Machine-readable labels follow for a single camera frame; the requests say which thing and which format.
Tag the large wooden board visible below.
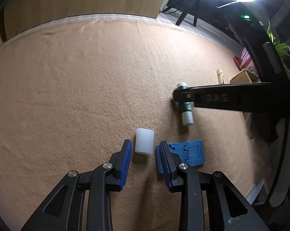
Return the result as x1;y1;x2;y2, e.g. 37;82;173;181
4;0;163;39

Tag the brown cardboard box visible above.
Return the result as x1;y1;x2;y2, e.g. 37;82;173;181
230;69;261;84

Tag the white plastic cap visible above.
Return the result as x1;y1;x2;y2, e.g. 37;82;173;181
135;128;154;155

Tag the white red flower pot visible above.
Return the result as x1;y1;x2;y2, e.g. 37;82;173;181
239;48;257;73

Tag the black tripod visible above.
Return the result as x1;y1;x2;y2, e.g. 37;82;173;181
160;0;200;27

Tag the red pot saucer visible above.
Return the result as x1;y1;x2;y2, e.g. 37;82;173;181
234;56;243;71

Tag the blue plastic phone stand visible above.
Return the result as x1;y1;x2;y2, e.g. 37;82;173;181
167;140;205;167

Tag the wooden clothespin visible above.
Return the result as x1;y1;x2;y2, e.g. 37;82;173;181
216;69;225;85

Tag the green white lip balm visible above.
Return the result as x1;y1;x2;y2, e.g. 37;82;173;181
177;81;195;127

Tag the green spider plant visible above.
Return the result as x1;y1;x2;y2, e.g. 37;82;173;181
267;21;290;77

